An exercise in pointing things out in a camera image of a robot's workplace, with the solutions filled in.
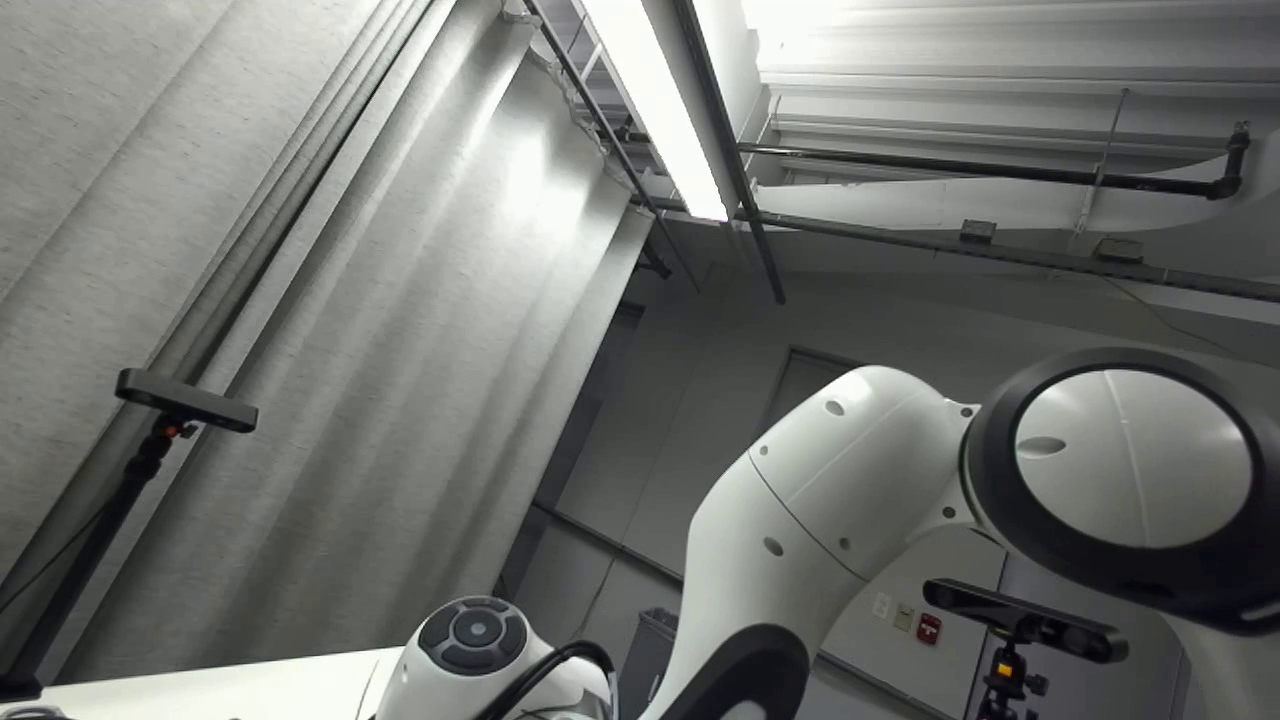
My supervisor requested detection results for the gray ceiling pipe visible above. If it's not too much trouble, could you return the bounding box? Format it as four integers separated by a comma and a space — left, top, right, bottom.
736, 125, 1255, 205

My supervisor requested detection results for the black cable bundle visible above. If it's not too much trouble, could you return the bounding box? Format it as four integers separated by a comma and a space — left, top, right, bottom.
477, 635, 621, 720

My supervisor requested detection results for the black camera on tripod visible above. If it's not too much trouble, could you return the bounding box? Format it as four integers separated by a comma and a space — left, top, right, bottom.
922, 572, 1133, 720

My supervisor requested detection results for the ceiling light fixture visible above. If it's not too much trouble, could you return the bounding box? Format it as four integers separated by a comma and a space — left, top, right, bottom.
573, 0, 736, 223

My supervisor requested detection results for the gray wall conduit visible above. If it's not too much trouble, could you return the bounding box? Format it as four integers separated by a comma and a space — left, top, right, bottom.
724, 205, 1280, 303

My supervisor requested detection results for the gray curtain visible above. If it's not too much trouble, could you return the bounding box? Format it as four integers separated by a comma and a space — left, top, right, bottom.
0, 0, 655, 684

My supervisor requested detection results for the black stand with bar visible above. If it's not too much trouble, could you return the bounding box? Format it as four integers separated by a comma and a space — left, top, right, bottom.
0, 364, 263, 704

